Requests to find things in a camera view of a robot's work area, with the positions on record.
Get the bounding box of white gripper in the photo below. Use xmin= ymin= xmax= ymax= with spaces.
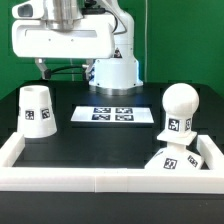
xmin=12 ymin=0 xmax=115 ymax=80

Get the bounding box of white lamp shade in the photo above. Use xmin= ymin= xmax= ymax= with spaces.
xmin=17 ymin=85 xmax=57 ymax=138

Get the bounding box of white lamp bulb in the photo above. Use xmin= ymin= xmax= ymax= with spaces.
xmin=162 ymin=83 xmax=199 ymax=138

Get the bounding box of white lamp base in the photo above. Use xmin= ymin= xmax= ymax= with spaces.
xmin=145 ymin=131 xmax=204 ymax=171

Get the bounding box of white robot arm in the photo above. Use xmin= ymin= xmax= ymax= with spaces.
xmin=12 ymin=0 xmax=143 ymax=95

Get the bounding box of white marker tag plate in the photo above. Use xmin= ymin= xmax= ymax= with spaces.
xmin=71 ymin=106 xmax=154 ymax=124

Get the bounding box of black cable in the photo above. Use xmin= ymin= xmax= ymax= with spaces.
xmin=48 ymin=64 xmax=88 ymax=76

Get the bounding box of white U-shaped fence frame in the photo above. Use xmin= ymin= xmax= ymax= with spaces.
xmin=0 ymin=132 xmax=224 ymax=194

